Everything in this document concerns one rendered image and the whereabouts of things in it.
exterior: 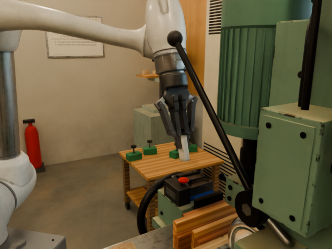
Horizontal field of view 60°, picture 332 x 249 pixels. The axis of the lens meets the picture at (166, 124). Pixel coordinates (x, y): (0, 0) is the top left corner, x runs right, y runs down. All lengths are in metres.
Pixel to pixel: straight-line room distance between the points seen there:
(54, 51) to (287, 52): 3.13
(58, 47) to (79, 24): 2.63
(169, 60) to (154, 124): 2.15
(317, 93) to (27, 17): 0.70
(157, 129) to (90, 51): 1.29
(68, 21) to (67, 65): 2.68
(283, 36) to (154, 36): 0.35
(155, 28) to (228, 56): 0.24
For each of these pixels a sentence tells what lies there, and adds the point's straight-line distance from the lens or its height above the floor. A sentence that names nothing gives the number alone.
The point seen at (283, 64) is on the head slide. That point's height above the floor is 1.35.
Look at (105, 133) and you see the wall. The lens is 3.78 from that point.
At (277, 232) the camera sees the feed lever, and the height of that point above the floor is 1.10.
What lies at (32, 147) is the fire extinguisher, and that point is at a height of 0.30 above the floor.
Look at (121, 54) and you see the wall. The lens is 3.70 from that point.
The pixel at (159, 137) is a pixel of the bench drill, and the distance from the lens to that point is 2.94.
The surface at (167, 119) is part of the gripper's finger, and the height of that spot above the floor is 1.20.
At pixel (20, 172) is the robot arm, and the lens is 1.18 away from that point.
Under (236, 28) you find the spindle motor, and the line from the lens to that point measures 0.59.
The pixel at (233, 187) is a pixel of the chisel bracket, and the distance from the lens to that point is 0.72.
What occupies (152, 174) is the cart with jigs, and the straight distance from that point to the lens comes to 2.01.
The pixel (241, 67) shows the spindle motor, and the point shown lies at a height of 1.34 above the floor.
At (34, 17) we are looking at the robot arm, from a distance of 0.86.
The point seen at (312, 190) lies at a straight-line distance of 0.39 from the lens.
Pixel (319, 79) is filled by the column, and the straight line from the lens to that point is 0.45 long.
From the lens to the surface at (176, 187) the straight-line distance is 0.80.
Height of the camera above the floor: 1.38
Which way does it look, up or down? 15 degrees down
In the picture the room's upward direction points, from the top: straight up
